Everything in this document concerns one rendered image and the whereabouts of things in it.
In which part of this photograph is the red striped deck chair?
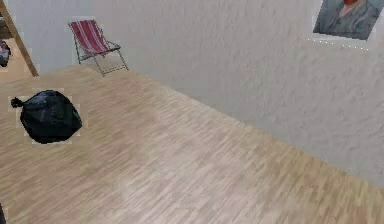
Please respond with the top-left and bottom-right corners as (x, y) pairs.
(68, 19), (130, 77)

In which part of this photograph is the black garbage bag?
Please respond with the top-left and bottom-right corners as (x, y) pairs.
(10, 89), (83, 145)

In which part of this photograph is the dark bag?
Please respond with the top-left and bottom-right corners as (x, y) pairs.
(0, 39), (12, 68)

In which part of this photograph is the grey portrait wall picture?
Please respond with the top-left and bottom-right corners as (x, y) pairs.
(312, 0), (384, 42)

